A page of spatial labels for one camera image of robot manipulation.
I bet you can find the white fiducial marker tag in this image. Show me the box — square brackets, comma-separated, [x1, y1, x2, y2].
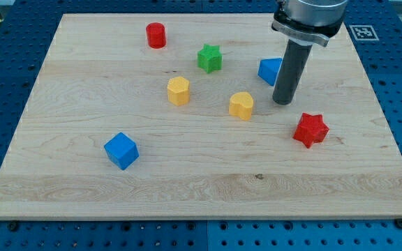
[349, 24, 379, 41]

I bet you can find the blue cube block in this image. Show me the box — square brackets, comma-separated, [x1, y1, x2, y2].
[104, 132, 140, 170]

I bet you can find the red star block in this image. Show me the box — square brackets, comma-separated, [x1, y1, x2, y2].
[292, 113, 329, 149]

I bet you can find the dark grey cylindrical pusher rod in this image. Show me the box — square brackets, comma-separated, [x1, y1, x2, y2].
[272, 40, 312, 105]

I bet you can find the red cylinder block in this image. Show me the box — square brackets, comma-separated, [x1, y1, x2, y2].
[146, 22, 167, 49]

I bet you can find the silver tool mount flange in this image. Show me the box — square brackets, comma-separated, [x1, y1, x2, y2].
[271, 10, 343, 47]

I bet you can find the yellow heart block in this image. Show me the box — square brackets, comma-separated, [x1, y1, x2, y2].
[228, 91, 254, 121]

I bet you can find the yellow hexagon block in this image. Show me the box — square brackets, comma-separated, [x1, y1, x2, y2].
[167, 76, 190, 106]

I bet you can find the light wooden board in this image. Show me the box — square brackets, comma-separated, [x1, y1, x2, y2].
[0, 14, 402, 220]

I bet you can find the green star block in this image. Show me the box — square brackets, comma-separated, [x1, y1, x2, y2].
[197, 44, 223, 73]

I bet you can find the blue triangle block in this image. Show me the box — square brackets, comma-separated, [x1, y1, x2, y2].
[258, 58, 283, 86]

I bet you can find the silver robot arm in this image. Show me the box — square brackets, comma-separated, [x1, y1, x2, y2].
[271, 0, 348, 105]

